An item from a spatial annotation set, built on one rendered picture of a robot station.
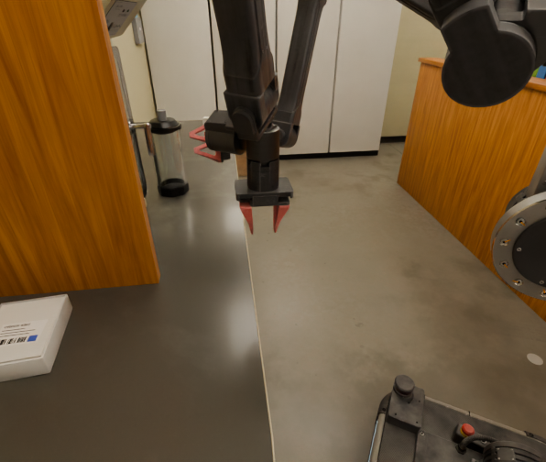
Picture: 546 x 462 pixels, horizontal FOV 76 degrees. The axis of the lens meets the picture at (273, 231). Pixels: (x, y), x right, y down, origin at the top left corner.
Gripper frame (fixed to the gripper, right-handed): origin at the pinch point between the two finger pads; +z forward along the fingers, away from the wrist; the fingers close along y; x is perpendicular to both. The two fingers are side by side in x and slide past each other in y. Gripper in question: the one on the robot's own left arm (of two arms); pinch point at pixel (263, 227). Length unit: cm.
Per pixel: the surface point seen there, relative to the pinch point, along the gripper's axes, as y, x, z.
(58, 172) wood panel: 36.5, -6.0, -11.0
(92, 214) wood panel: 32.7, -5.9, -2.2
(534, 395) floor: -124, -19, 109
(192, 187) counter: 18, -57, 16
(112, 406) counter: 26.5, 23.3, 16.2
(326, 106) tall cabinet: -108, -324, 50
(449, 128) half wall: -164, -187, 38
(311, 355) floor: -30, -54, 110
